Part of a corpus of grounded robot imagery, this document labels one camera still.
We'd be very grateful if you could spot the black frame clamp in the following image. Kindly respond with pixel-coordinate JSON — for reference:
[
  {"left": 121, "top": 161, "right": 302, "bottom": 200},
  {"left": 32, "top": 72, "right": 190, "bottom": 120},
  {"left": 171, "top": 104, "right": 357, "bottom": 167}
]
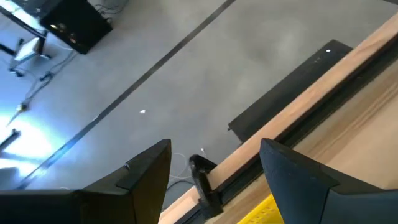
[{"left": 188, "top": 154, "right": 224, "bottom": 220}]

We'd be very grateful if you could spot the white cable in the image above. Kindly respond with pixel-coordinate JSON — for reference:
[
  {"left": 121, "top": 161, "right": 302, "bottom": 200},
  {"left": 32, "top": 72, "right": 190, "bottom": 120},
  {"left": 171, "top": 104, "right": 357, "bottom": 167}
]
[{"left": 169, "top": 147, "right": 206, "bottom": 180}]

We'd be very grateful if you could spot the black computer case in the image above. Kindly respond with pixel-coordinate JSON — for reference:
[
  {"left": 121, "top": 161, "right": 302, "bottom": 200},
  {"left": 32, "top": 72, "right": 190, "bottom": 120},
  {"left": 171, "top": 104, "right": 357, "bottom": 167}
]
[{"left": 39, "top": 0, "right": 114, "bottom": 55}]

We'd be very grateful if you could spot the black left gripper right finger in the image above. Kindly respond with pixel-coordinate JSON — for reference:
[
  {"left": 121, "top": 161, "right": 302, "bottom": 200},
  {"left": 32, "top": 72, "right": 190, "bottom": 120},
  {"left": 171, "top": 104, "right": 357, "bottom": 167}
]
[{"left": 259, "top": 138, "right": 398, "bottom": 224}]

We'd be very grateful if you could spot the grey floor cable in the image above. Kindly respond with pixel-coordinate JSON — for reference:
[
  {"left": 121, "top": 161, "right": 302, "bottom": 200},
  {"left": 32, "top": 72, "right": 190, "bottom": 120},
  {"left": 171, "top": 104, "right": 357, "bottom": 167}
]
[{"left": 6, "top": 51, "right": 78, "bottom": 127}]

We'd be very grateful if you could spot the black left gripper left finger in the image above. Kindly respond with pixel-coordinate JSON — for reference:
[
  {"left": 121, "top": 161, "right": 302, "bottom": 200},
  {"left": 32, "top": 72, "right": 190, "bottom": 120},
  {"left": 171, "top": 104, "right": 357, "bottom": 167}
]
[{"left": 0, "top": 138, "right": 172, "bottom": 224}]

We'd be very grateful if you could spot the white stand device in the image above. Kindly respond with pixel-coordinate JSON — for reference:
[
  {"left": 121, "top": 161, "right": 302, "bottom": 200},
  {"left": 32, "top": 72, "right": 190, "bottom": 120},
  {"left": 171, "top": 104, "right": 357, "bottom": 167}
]
[{"left": 12, "top": 36, "right": 48, "bottom": 62}]

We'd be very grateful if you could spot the black floor mat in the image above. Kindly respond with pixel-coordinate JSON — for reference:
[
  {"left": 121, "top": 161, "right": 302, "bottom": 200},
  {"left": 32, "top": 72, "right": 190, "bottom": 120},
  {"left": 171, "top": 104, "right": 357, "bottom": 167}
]
[{"left": 228, "top": 39, "right": 354, "bottom": 144}]

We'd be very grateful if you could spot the yellow plastic basket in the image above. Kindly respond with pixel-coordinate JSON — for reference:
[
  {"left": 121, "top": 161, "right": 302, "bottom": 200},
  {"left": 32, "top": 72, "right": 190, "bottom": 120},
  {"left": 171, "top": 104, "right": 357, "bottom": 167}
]
[{"left": 237, "top": 194, "right": 284, "bottom": 224}]

